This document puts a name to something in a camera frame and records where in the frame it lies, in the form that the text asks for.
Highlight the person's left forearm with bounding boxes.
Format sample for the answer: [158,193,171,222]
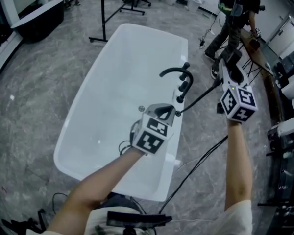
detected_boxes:
[47,147,147,232]

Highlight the black gripper cable pair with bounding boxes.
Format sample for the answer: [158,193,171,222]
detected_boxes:
[158,135,229,214]

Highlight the black shower hose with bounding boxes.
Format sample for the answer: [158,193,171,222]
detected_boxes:
[175,79,222,116]

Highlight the black equipment rack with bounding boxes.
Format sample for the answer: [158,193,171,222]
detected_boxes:
[258,141,294,230]

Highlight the person's dark trousers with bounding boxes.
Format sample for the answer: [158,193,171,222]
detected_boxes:
[98,193,145,214]

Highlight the black tripod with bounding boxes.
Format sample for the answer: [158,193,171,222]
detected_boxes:
[0,208,48,235]

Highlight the black looped gripper cable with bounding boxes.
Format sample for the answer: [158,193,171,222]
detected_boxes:
[119,141,134,155]

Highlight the person's right forearm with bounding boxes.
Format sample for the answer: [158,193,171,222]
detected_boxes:
[224,120,253,212]

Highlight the black rolling frame stand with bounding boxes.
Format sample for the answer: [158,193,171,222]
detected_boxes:
[88,0,146,43]

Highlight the white curved fixture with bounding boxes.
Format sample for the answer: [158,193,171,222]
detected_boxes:
[267,117,294,141]

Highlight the black chest mount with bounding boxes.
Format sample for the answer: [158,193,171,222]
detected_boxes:
[106,211,173,235]

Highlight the person's cream shirt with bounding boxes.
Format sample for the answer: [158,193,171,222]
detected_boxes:
[26,199,254,235]

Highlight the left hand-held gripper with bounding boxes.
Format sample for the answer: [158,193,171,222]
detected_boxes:
[131,103,175,157]

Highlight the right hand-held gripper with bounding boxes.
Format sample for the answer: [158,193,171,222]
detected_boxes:
[216,58,258,124]

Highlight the white bathtub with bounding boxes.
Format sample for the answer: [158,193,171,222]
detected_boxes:
[53,23,189,202]

